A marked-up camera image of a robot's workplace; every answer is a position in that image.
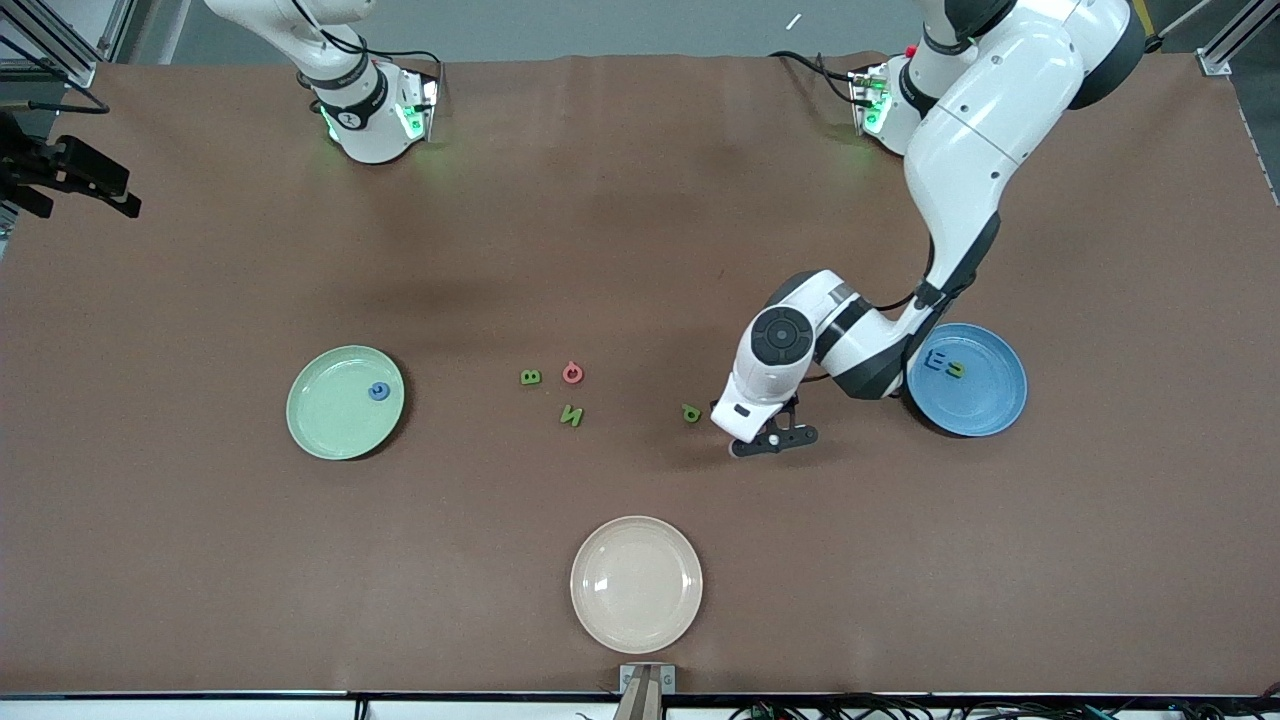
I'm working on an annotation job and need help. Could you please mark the brown table cover sheet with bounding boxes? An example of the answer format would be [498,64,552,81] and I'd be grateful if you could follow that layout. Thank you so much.
[0,52,1280,696]

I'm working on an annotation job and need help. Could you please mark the black base cable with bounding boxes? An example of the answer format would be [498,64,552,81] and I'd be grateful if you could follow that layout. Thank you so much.
[768,50,863,107]

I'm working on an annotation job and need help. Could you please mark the aluminium frame profile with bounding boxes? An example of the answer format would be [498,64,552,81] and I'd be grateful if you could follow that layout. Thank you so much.
[1195,0,1280,77]
[0,0,136,89]

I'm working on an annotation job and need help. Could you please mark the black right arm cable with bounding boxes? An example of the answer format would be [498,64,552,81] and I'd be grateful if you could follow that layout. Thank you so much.
[0,35,111,114]

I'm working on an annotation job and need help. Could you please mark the metal base box green light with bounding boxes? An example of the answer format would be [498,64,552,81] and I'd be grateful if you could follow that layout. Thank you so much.
[398,72,443,143]
[848,66,891,137]

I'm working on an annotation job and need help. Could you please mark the white table edge rail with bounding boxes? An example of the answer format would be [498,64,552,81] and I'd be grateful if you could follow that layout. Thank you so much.
[0,690,1280,720]

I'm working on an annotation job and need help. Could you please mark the blue plate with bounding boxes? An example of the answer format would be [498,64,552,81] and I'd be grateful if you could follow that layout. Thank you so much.
[905,323,1029,439]

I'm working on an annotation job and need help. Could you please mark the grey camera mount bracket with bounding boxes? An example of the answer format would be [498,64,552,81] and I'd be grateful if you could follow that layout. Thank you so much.
[618,663,677,720]

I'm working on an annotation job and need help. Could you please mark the cream white plate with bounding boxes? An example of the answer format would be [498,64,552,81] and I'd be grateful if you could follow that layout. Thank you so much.
[570,515,704,655]

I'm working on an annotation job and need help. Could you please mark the black cable bundle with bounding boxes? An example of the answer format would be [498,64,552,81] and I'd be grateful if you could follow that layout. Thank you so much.
[728,692,1280,720]

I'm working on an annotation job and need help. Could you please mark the light green plate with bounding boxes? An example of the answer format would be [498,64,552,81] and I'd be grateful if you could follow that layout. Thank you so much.
[286,345,406,462]

